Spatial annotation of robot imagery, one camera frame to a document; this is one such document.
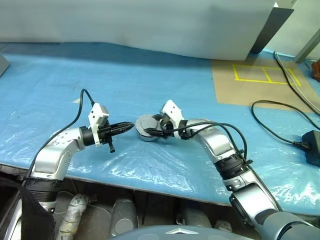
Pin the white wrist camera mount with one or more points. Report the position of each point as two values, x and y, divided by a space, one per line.
96 115
172 110

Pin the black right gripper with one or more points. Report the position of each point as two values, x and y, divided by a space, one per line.
167 130

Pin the dark grey upright panel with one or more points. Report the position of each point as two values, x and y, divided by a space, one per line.
272 30

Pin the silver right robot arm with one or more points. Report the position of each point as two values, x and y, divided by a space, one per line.
215 140

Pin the grey metal box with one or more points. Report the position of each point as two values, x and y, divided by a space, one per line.
3 65

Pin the brown cardboard sheet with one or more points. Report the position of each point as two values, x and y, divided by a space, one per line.
237 92

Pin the black power adapter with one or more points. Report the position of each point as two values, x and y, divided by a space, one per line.
312 147

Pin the grey metal post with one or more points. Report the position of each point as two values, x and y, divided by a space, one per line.
308 46

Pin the grey robot torso cover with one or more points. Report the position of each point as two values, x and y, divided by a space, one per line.
180 233

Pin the dark grey rounded shape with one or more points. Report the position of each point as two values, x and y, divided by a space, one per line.
123 217
196 218

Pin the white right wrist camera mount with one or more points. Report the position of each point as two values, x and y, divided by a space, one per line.
172 110

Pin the white backdrop panel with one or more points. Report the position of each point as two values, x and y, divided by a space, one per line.
125 20

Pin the white wrapped cylinder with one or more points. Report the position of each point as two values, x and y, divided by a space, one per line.
73 212

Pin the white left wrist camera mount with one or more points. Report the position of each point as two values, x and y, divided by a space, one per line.
96 115

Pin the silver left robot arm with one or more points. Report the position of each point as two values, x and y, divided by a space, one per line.
50 155

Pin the red-brown block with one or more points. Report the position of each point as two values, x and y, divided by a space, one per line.
316 71

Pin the silver motor lid circuit board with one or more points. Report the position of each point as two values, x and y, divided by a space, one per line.
146 124

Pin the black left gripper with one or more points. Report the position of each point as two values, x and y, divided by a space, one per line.
105 135

